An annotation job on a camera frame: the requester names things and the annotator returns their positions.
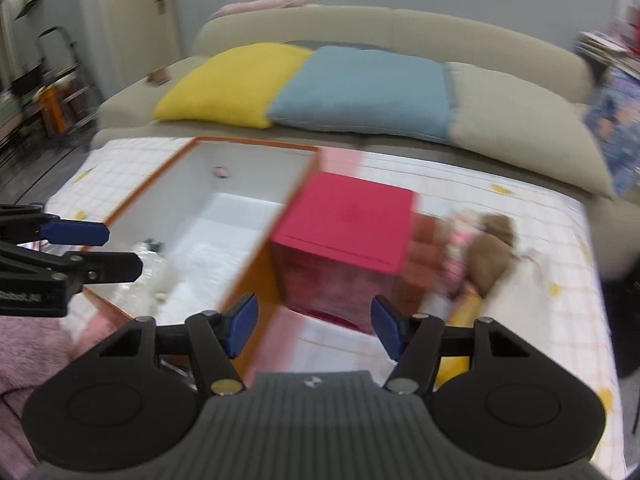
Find beige pillow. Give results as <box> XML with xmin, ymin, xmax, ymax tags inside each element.
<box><xmin>444</xmin><ymin>61</ymin><xmax>616</xmax><ymax>199</ymax></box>

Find white storage box orange rim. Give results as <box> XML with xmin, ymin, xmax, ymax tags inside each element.
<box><xmin>82</xmin><ymin>136</ymin><xmax>323</xmax><ymax>383</ymax></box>

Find blue picture book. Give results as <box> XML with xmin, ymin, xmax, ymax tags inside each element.
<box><xmin>581</xmin><ymin>66</ymin><xmax>640</xmax><ymax>197</ymax></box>

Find brown plush toy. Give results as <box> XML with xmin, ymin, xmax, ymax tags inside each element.
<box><xmin>467</xmin><ymin>213</ymin><xmax>518</xmax><ymax>298</ymax></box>

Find pile of magazines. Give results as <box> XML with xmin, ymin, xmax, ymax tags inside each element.
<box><xmin>574</xmin><ymin>0</ymin><xmax>640</xmax><ymax>70</ymax></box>

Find pink crocheted pouch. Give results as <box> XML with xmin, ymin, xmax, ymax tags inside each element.
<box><xmin>439</xmin><ymin>215</ymin><xmax>476</xmax><ymax>303</ymax></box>

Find clear plastic bag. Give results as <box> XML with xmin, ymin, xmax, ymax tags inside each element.
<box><xmin>132</xmin><ymin>236</ymin><xmax>201</xmax><ymax>303</ymax></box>

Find checked lemon print tablecloth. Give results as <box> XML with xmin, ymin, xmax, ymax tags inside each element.
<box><xmin>44</xmin><ymin>136</ymin><xmax>627</xmax><ymax>480</ymax></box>

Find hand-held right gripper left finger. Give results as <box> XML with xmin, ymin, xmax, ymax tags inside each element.
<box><xmin>97</xmin><ymin>294</ymin><xmax>259</xmax><ymax>397</ymax></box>

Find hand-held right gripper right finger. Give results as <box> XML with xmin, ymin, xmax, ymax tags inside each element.
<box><xmin>371</xmin><ymin>295</ymin><xmax>531</xmax><ymax>396</ymax></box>

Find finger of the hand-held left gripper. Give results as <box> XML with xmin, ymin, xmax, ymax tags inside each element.
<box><xmin>0</xmin><ymin>203</ymin><xmax>111</xmax><ymax>247</ymax></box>
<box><xmin>0</xmin><ymin>241</ymin><xmax>144</xmax><ymax>297</ymax></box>

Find pink fluffy towel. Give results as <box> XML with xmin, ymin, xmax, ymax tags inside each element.
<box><xmin>0</xmin><ymin>314</ymin><xmax>107</xmax><ymax>467</ymax></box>

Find red cardboard box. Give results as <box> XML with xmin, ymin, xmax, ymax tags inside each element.
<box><xmin>269</xmin><ymin>171</ymin><xmax>419</xmax><ymax>337</ymax></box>

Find beige sofa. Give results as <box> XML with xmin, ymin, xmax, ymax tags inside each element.
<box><xmin>96</xmin><ymin>4</ymin><xmax>640</xmax><ymax>283</ymax></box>

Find pink cloth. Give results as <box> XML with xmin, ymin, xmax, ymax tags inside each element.
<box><xmin>212</xmin><ymin>0</ymin><xmax>309</xmax><ymax>17</ymax></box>

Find yellow pillow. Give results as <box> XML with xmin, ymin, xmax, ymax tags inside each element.
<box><xmin>152</xmin><ymin>42</ymin><xmax>314</xmax><ymax>129</ymax></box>

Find blue pillow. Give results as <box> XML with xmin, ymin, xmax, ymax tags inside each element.
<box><xmin>266</xmin><ymin>45</ymin><xmax>454</xmax><ymax>142</ymax></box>

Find cream door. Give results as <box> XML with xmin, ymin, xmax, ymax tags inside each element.
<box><xmin>77</xmin><ymin>0</ymin><xmax>182</xmax><ymax>63</ymax></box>

